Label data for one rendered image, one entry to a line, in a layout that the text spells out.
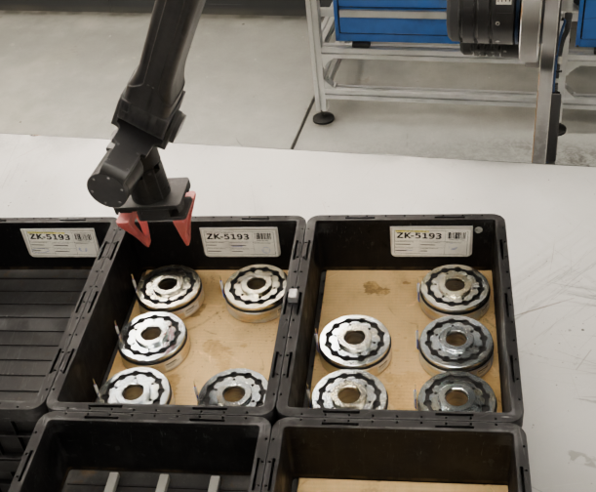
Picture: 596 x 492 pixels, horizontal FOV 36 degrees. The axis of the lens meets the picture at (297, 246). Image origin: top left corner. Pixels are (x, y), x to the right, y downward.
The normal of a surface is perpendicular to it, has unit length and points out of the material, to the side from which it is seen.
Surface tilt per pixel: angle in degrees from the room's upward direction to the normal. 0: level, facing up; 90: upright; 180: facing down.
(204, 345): 0
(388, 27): 90
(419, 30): 90
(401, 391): 0
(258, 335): 0
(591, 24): 90
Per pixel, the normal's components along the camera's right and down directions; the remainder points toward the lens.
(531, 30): -0.24, 0.66
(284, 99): -0.10, -0.77
